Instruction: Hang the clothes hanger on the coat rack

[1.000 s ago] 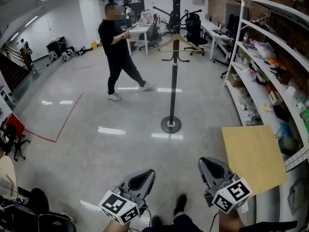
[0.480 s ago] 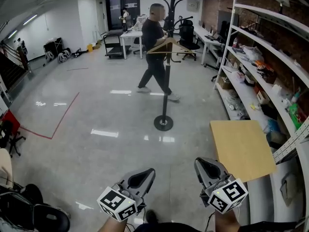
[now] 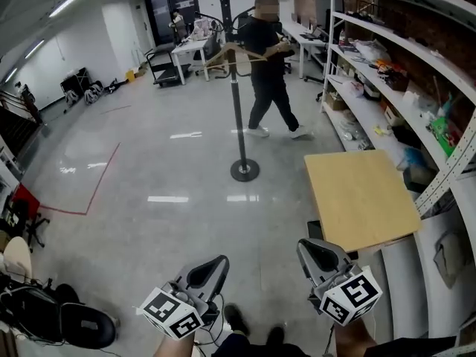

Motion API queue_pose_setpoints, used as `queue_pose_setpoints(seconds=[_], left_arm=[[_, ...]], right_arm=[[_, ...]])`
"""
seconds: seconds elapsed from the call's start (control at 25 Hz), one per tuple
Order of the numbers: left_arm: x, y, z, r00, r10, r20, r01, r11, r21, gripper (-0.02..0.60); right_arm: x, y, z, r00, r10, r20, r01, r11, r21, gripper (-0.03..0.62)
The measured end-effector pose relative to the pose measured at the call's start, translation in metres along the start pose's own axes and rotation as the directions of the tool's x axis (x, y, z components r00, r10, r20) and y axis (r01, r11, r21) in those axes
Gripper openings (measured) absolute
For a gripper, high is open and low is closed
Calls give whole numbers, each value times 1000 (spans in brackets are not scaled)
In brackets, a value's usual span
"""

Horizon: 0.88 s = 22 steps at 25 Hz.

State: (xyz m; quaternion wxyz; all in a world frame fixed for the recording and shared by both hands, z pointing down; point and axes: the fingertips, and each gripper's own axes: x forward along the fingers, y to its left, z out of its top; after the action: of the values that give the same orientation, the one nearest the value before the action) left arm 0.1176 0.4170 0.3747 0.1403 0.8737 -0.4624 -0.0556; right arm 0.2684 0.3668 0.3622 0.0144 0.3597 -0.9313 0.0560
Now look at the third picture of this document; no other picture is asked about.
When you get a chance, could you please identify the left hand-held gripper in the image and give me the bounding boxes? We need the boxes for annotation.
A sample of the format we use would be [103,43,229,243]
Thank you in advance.
[139,254,231,341]

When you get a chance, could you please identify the black wire rack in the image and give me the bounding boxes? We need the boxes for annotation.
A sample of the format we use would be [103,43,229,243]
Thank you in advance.
[59,66,91,97]

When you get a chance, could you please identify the person's left forearm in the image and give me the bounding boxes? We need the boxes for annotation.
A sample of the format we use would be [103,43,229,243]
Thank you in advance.
[152,332,200,357]

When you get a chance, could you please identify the grey cloth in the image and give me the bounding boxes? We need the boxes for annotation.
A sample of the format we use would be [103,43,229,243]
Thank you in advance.
[432,231,474,289]

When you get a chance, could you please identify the wooden clothes hanger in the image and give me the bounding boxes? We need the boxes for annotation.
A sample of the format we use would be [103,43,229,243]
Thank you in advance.
[202,42,269,71]

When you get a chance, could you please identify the red office chair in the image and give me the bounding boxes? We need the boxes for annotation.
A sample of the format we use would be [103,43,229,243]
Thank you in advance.
[1,183,51,253]

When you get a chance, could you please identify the small white desk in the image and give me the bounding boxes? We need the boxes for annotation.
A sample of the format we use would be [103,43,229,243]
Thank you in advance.
[170,38,210,86]

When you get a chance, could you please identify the black double door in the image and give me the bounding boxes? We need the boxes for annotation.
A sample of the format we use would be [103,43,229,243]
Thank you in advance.
[142,0,198,47]

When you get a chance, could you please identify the cardboard box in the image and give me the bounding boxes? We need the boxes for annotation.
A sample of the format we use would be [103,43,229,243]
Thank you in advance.
[324,91,347,112]

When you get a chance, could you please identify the long white desk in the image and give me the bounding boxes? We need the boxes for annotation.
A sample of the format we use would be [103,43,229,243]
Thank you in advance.
[280,19,331,80]

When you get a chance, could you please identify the white metal shelf unit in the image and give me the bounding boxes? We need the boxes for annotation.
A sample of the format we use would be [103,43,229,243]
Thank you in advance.
[320,0,476,357]

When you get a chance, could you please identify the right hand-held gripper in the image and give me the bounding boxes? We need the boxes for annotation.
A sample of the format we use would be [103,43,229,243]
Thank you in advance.
[296,238,384,327]

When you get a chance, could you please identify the dark computer monitor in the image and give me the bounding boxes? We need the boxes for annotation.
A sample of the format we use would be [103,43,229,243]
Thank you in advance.
[315,0,345,33]

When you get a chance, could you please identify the person's right forearm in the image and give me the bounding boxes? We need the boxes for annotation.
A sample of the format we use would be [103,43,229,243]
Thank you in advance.
[333,317,377,357]

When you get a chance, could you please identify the round beige board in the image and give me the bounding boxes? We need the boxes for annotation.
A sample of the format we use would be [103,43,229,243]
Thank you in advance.
[2,236,33,279]

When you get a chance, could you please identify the black metal coat rack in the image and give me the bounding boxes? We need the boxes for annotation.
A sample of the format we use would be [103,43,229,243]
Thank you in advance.
[196,0,261,183]

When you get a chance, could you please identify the black bag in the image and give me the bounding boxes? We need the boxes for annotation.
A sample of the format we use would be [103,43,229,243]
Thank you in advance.
[391,124,422,150]

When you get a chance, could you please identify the dark stair railing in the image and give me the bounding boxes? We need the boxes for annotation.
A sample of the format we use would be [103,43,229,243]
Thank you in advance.
[0,82,44,159]

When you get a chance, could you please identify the person's legs and shoes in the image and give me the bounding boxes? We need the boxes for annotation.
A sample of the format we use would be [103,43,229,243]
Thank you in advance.
[210,303,312,357]

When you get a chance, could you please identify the black cable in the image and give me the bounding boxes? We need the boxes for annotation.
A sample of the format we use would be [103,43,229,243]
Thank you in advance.
[199,292,228,347]

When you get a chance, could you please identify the green box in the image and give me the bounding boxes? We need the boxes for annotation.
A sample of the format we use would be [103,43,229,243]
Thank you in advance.
[430,116,463,158]

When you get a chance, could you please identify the light wooden table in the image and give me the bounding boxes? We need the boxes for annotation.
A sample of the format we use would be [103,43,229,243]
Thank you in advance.
[303,149,423,254]

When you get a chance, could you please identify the black platform cart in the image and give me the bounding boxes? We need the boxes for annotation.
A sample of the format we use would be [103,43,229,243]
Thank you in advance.
[144,46,193,89]

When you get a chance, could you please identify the black padded chair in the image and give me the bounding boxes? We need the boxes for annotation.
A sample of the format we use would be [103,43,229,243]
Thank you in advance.
[0,279,117,350]

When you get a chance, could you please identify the black office chair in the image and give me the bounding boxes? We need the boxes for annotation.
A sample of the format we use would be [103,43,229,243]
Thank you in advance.
[195,31,231,80]

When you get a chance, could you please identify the blue plastic bag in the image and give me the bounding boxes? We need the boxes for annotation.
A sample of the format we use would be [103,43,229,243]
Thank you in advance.
[396,146,425,171]

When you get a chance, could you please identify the white plastic bag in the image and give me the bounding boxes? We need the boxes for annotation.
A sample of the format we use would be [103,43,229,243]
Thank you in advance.
[341,80,365,98]

